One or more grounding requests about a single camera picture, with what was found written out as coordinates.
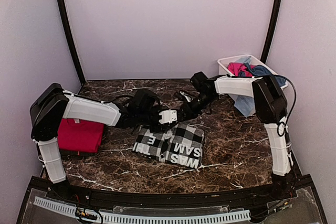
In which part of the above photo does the blue garment in bin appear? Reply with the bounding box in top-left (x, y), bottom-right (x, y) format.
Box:
top-left (244, 63), bottom-right (272, 77)

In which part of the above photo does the right black frame post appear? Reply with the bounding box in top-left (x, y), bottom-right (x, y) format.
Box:
top-left (260, 0), bottom-right (281, 63)

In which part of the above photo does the left black frame post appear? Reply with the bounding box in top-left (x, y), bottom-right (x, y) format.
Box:
top-left (57, 0), bottom-right (86, 86)

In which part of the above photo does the pink garment in bin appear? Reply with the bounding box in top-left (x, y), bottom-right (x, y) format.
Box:
top-left (227, 62), bottom-right (255, 77)

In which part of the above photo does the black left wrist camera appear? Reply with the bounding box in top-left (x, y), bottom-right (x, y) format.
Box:
top-left (132, 89), bottom-right (158, 113)

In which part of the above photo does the black front rail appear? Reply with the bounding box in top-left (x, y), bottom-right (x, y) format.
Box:
top-left (40, 180), bottom-right (289, 209)

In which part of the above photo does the white plastic laundry bin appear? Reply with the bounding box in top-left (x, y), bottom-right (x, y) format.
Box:
top-left (217, 55), bottom-right (276, 101)

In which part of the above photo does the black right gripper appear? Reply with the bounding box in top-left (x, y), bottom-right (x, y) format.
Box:
top-left (180, 91), bottom-right (217, 121)

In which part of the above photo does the folded red t-shirt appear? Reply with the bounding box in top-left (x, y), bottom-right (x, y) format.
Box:
top-left (57, 119), bottom-right (104, 153)

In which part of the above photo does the light blue cloth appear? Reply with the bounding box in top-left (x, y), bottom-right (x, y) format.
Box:
top-left (234, 95), bottom-right (255, 118)

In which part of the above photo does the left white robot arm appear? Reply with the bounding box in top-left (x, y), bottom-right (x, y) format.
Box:
top-left (29, 83), bottom-right (178, 201)

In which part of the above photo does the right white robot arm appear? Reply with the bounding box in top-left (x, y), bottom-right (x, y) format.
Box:
top-left (177, 72), bottom-right (293, 177)

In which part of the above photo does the white slotted cable duct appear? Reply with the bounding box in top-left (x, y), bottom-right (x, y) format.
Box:
top-left (33, 196), bottom-right (251, 223)

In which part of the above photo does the folded black garment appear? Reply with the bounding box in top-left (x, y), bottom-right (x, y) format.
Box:
top-left (59, 149), bottom-right (97, 157)

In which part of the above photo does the black frame post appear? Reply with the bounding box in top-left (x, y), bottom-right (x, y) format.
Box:
top-left (260, 0), bottom-right (281, 63)
top-left (57, 0), bottom-right (86, 86)

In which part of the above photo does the black white plaid shirt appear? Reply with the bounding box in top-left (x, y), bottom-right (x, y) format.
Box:
top-left (132, 123), bottom-right (204, 169)

